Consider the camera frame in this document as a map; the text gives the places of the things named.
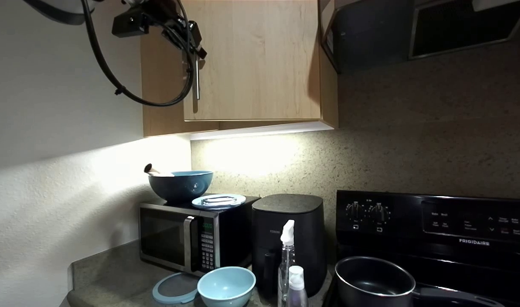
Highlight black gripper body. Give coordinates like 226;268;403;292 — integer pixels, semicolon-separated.
146;0;194;38

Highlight silver bar door handle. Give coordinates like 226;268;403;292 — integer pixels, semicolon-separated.
190;53;202;115

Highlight wooden cabinet door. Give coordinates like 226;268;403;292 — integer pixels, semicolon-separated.
182;0;323;125
139;28;187;138

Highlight under-cabinet light strip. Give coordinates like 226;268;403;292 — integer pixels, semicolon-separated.
185;121;335;142

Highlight wooden overhead cabinet body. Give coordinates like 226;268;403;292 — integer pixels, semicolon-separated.
139;0;340;142

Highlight dark blue bowl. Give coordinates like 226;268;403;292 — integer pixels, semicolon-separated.
146;169;214;208

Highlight light blue plate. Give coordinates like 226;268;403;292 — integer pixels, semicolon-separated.
189;191;248;213

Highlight steel range hood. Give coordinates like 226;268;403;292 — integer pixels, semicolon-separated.
317;0;520;77

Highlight black steel microwave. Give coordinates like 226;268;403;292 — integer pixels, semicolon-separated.
137;195;260;280

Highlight black air fryer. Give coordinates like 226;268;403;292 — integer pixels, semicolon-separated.
248;193;328;300

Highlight clear spray bottle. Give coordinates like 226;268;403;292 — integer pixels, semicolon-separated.
276;219;298;307

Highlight light blue bowl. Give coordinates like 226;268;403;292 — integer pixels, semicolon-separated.
195;265;257;307

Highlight blue rimmed container lid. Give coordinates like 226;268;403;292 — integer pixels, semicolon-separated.
149;271;201;307

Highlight small white capped bottle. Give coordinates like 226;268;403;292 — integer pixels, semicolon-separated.
284;265;310;307

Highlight black cooking pot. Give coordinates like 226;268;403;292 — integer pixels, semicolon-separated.
332;254;419;307

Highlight black electric stove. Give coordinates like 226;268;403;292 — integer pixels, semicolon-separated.
320;190;520;307

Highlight black frying pan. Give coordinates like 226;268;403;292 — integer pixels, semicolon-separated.
410;283;506;307

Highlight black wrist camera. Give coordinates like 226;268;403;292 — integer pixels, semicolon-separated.
110;16;153;40

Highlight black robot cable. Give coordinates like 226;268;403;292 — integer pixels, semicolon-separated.
78;0;197;109

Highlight utensil with dark handle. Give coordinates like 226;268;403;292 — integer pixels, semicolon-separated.
143;162;175;179

